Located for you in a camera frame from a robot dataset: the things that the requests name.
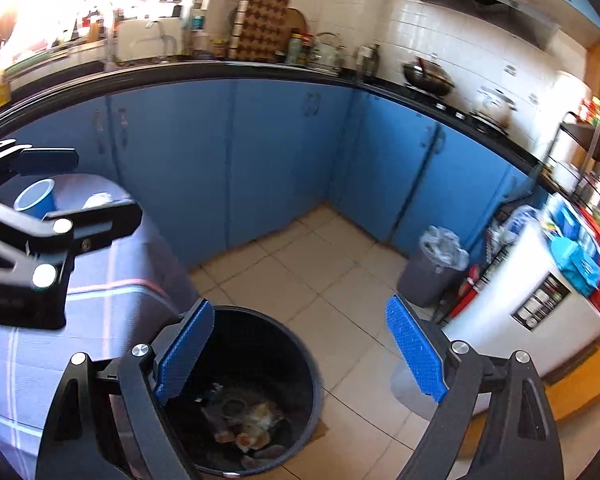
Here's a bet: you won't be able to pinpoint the white tissue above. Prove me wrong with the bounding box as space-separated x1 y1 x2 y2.
82 192 114 209

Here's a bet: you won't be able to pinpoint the blue kitchen cabinets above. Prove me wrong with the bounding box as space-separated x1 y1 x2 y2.
0 78 552 271

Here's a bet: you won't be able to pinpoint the black trash bin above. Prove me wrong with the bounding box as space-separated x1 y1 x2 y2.
163 306 324 478

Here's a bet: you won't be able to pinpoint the chrome kitchen faucet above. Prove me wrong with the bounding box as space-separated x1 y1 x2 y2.
81 0 116 72

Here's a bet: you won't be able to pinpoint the black kitchen countertop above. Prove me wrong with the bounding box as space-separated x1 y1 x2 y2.
0 61 542 174

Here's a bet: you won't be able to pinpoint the blue plastic cup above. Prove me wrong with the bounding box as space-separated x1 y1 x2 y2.
14 178 57 219

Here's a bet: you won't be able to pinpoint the blue checked tablecloth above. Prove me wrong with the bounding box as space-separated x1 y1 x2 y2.
0 173 202 480

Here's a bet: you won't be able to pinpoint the white appliance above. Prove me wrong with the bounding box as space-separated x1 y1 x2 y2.
443 220 600 376

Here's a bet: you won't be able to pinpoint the grey bin with bag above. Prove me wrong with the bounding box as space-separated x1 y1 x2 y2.
396 226 469 307

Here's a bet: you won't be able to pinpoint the wooden checkered board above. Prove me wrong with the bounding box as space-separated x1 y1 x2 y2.
228 0 309 63

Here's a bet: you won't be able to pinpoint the green kettle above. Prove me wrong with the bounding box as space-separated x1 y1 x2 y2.
308 32 346 76

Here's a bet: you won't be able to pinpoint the black metal shelf rack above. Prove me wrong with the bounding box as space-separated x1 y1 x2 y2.
444 109 600 311

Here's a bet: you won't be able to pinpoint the white cooking pot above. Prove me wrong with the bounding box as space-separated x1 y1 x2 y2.
472 86 517 129

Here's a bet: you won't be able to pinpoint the black wok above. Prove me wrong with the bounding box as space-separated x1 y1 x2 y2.
402 56 455 98

